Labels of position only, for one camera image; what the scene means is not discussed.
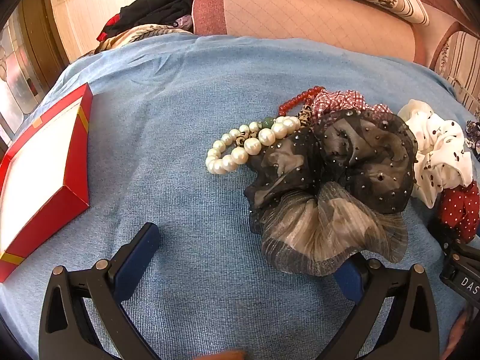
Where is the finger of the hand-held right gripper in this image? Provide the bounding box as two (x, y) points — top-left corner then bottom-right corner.
(439, 229), (480, 304)

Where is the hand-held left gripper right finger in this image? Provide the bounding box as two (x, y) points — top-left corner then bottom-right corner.
(326, 253), (440, 360)

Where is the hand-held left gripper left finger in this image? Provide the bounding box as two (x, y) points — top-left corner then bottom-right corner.
(38, 222), (162, 360)

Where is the red polka dot scrunchie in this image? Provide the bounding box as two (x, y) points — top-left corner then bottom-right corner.
(439, 181), (480, 242)

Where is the red cardboard box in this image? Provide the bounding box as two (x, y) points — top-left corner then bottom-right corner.
(0, 82), (93, 284)

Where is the black sheer scrunchie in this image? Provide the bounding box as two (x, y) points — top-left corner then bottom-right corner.
(244, 110), (419, 276)

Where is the white dotted scrunchie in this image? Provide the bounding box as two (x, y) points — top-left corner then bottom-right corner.
(397, 99), (474, 209)

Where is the white pearl bracelet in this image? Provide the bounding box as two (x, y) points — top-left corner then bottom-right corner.
(205, 116), (302, 176)

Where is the red checked scrunchie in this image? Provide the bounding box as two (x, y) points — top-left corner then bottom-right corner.
(312, 89), (391, 121)

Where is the red bead bracelet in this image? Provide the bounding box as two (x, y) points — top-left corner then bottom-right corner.
(278, 85), (327, 118)

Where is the blue blanket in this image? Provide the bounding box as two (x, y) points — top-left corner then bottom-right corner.
(0, 35), (480, 360)

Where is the beige patterned scarf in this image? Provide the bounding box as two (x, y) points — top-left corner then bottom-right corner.
(94, 22), (194, 55)

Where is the striped upholstered chair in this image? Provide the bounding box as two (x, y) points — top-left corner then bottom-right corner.
(429, 22), (480, 121)

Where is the wooden stained glass door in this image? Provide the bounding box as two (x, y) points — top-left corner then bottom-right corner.
(0, 0), (70, 147)

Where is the pile of dark clothes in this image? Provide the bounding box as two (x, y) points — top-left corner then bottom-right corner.
(97, 0), (203, 43)

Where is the pink quilted sofa cushion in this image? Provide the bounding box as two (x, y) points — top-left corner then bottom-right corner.
(192, 0), (428, 64)

